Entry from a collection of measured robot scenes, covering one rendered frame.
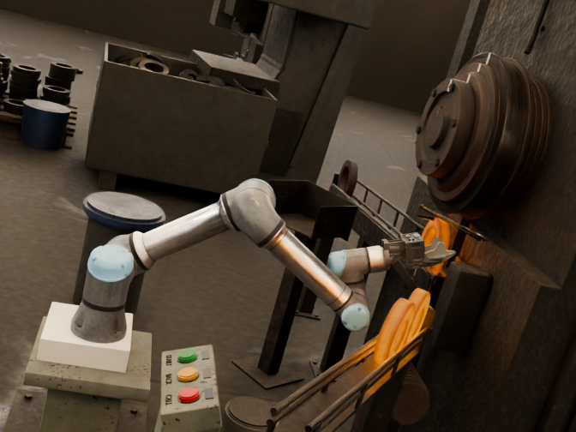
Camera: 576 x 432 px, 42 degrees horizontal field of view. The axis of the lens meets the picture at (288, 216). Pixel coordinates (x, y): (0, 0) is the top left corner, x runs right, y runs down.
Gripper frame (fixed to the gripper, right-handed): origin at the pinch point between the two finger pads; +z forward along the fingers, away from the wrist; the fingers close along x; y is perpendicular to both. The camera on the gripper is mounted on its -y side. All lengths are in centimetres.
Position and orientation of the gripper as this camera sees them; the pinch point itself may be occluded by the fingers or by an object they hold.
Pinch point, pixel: (451, 255)
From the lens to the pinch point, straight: 223.3
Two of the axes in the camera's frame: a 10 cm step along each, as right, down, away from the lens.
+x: -1.1, -3.2, 9.4
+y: -1.0, -9.4, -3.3
